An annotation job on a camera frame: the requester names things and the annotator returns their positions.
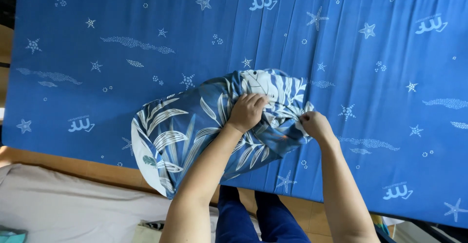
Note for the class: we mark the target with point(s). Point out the wooden bed frame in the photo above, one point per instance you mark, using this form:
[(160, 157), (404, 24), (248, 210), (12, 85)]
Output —
[(91, 170)]

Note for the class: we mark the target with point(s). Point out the person's left hand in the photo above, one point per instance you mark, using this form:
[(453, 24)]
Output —
[(245, 113)]

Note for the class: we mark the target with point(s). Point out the person's left fingers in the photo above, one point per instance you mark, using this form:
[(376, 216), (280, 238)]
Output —
[(256, 98)]

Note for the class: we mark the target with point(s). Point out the blue starfish-print mattress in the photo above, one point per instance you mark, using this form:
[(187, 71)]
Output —
[(329, 53)]

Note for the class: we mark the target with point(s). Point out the blue leaf-print pillowcase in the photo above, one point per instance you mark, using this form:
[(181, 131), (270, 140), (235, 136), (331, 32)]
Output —
[(190, 133)]

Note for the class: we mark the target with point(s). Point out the person's right fingers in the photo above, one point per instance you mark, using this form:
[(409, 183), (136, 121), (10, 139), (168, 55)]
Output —
[(305, 118)]

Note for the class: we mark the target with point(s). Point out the cream tote bag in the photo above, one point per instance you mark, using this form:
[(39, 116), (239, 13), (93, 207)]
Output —
[(148, 232)]

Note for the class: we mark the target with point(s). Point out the person's blue trousers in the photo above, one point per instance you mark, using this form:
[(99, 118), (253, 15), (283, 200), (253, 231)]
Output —
[(256, 217)]

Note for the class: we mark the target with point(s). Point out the grey bed sheet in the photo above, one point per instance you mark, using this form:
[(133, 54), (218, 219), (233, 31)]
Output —
[(73, 206)]

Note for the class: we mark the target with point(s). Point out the teal cloth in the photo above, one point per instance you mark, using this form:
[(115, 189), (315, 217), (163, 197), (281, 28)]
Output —
[(12, 235)]

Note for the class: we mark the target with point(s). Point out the person's right hand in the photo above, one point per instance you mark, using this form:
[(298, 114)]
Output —
[(315, 125)]

